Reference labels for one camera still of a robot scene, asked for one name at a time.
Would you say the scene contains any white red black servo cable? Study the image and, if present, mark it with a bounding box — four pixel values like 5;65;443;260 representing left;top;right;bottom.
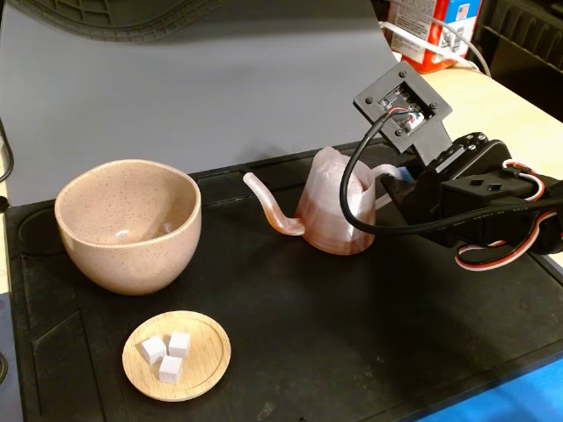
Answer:
454;160;551;273

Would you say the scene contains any white cube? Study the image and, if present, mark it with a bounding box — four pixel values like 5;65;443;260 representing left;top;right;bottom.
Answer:
157;354;184;384
167;331;192;359
140;335;168;367

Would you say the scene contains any gray backdrop sheet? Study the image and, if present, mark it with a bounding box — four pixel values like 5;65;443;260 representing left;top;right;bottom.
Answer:
0;0;399;207

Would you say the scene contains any black camera cable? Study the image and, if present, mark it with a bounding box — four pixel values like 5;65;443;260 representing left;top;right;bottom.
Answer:
339;109;563;236

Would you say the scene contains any blue tape strip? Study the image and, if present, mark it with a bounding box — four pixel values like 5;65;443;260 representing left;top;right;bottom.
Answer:
391;353;563;422

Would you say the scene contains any black ribbed rubber mat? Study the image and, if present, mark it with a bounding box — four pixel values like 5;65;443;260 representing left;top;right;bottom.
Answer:
8;0;375;43

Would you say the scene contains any white round cable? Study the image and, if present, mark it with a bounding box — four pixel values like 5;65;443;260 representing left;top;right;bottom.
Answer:
433;16;493;78

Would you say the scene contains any black plastic crate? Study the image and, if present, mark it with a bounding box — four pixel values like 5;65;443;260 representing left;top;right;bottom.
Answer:
472;0;563;89

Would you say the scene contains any white flat strap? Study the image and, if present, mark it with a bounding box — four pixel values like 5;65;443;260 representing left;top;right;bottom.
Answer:
378;20;470;58

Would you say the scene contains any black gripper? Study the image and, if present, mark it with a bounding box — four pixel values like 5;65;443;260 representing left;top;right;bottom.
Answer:
380;130;545;248

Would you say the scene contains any round wooden saucer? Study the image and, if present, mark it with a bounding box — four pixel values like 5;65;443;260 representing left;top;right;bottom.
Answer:
121;309;232;403

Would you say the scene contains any pink translucent kettle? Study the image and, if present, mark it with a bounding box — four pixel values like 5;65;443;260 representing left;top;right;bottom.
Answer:
242;146;404;256

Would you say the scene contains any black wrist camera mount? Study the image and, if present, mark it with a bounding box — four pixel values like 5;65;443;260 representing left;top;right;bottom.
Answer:
353;60;454;166

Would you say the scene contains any red and white box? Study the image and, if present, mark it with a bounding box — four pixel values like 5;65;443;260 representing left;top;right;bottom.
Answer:
386;0;485;75

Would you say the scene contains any thin black cable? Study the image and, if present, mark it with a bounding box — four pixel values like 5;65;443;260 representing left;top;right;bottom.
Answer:
0;116;17;186

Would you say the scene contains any black silicone work mat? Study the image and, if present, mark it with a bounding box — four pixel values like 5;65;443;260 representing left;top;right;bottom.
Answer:
2;138;563;422

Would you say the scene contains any beige speckled ceramic cup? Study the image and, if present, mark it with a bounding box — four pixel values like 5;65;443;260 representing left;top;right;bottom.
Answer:
54;158;202;296

